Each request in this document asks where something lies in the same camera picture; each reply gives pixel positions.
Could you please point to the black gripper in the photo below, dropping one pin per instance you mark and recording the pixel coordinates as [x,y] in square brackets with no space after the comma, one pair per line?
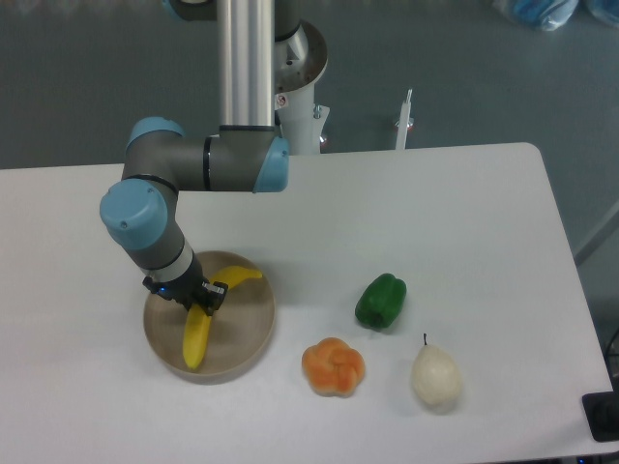
[190,288]

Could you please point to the yellow banana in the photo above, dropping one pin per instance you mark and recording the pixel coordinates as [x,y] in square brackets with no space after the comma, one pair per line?
[198,322]

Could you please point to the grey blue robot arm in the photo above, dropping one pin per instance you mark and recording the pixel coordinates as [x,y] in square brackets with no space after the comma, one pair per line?
[247,154]

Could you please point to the beige round plate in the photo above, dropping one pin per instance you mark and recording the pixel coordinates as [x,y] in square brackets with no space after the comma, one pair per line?
[238,335]

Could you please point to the orange knotted bread roll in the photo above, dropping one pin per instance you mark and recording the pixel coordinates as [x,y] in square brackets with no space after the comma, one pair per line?
[333,368]

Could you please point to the green bell pepper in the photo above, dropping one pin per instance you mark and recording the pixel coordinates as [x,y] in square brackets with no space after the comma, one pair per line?
[381,303]

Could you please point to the white pear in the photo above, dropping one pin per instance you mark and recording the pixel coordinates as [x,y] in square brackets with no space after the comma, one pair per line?
[436,379]

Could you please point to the grey metal table leg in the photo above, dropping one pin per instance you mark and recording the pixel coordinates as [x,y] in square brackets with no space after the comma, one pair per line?
[596,237]

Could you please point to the black device at table edge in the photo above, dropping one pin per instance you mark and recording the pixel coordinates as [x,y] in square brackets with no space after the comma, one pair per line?
[601,410]

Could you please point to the blue plastic bag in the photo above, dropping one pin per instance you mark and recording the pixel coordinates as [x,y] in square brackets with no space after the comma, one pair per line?
[550,15]

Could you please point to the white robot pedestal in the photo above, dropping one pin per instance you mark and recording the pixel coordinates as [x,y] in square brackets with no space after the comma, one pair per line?
[300,62]

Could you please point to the white right support bracket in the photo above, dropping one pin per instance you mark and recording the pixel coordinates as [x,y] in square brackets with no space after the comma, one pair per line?
[405,121]

